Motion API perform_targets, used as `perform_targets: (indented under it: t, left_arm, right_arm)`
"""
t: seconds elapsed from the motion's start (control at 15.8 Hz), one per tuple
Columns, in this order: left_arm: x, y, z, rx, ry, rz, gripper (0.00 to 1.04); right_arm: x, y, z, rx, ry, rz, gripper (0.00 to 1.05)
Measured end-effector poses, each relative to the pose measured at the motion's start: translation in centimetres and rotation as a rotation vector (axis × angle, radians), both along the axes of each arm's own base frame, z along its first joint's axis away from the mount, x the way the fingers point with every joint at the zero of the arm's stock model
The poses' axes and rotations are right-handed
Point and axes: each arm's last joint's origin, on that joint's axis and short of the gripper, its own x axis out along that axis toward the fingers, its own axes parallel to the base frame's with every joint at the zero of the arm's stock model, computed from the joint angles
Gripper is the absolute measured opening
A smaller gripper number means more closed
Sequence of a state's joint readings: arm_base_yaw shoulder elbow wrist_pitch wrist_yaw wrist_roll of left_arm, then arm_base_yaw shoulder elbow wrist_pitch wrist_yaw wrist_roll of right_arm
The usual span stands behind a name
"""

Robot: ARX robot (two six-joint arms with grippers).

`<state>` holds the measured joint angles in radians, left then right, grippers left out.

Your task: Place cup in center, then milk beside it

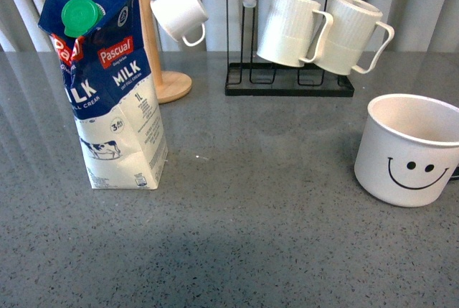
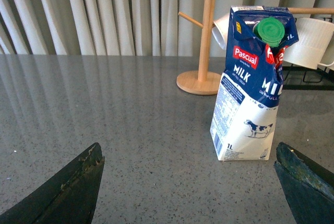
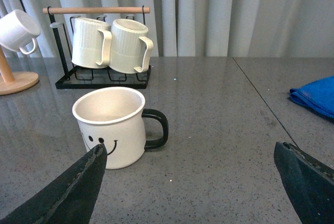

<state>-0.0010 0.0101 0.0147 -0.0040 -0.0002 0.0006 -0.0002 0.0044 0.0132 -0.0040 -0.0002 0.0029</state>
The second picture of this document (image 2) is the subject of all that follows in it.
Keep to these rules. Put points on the wooden mug tree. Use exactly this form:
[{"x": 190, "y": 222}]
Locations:
[{"x": 201, "y": 81}]

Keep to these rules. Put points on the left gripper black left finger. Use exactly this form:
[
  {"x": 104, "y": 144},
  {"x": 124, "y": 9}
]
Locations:
[{"x": 70, "y": 196}]

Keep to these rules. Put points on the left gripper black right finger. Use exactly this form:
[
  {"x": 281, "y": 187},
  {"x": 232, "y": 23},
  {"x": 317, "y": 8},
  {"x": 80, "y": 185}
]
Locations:
[{"x": 307, "y": 186}]

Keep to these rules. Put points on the black rack with wooden bar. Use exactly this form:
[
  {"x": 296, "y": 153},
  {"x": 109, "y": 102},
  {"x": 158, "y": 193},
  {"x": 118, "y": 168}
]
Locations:
[{"x": 301, "y": 78}]

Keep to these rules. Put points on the small white mug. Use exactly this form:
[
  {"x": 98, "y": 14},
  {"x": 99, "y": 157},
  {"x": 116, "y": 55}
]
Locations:
[{"x": 220, "y": 31}]

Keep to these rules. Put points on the beige curtain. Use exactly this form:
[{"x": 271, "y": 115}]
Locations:
[{"x": 113, "y": 27}]

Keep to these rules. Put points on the blue white milk carton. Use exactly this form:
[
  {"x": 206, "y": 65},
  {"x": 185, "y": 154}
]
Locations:
[{"x": 245, "y": 113}]

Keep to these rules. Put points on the left cream ribbed mug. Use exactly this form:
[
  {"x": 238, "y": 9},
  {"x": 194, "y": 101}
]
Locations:
[{"x": 314, "y": 38}]

